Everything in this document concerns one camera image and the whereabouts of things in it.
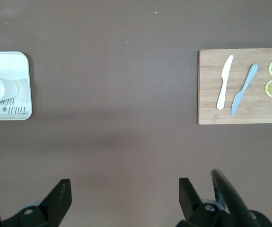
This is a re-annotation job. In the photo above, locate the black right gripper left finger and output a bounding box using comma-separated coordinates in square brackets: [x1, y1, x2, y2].
[0, 179, 72, 227]

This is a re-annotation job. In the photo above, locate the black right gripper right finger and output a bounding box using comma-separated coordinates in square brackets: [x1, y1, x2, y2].
[175, 177, 231, 227]

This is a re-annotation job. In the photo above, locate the bamboo cutting board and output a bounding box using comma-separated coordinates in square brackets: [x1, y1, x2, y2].
[197, 48, 272, 125]

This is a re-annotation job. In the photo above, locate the white plastic knife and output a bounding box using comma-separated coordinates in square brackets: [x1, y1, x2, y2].
[216, 54, 234, 111]

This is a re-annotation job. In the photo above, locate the grey-blue plastic knife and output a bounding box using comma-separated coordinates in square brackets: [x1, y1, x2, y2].
[231, 63, 259, 116]

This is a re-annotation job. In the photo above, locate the white tray with bear print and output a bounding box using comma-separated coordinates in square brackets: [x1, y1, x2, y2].
[0, 51, 33, 121]

